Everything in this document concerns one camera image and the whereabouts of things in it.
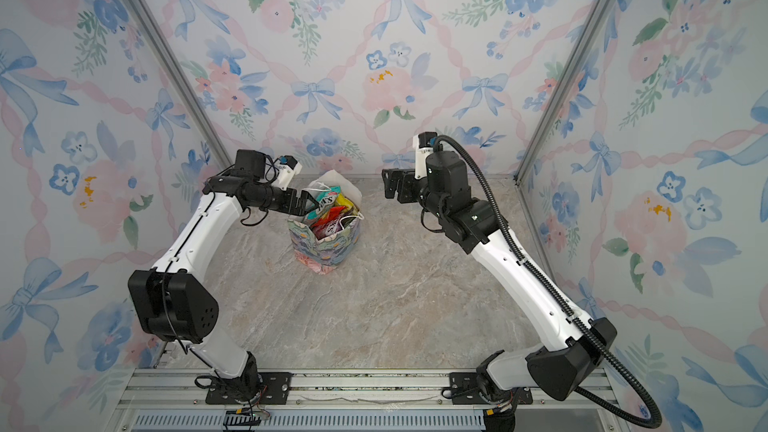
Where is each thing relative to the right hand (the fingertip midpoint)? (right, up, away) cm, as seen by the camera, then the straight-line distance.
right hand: (401, 168), depth 69 cm
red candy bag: (-19, -13, +16) cm, 29 cm away
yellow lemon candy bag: (-17, -7, +23) cm, 29 cm away
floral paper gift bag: (-21, -22, +13) cm, 33 cm away
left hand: (-26, -7, +15) cm, 31 cm away
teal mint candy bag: (-21, -6, +20) cm, 30 cm away
